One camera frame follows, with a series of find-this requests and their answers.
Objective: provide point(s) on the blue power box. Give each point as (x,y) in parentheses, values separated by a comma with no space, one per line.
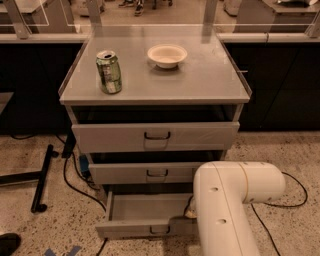
(84,166)

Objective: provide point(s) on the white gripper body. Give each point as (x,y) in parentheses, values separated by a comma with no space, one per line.
(191,212)

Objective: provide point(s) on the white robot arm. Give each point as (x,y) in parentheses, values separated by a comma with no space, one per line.
(220,191)

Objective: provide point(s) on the white paper bowl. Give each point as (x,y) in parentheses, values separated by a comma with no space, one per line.
(167,56)

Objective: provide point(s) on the black metal stand base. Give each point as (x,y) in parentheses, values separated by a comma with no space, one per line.
(37,176)

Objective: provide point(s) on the grey drawer cabinet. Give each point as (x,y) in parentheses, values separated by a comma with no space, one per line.
(205,87)

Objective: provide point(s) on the black shoe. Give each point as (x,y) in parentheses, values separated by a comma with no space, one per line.
(9,243)

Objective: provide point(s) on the grey middle drawer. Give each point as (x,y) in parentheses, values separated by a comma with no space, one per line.
(143,173)

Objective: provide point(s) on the grey bottom drawer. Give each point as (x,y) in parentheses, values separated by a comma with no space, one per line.
(144,215)

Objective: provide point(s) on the grey drawer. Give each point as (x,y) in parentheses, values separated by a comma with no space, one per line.
(140,137)
(143,173)
(144,215)

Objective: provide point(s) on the green soda can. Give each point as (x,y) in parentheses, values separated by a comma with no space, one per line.
(109,71)

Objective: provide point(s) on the grey top drawer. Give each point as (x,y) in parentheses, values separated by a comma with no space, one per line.
(140,137)

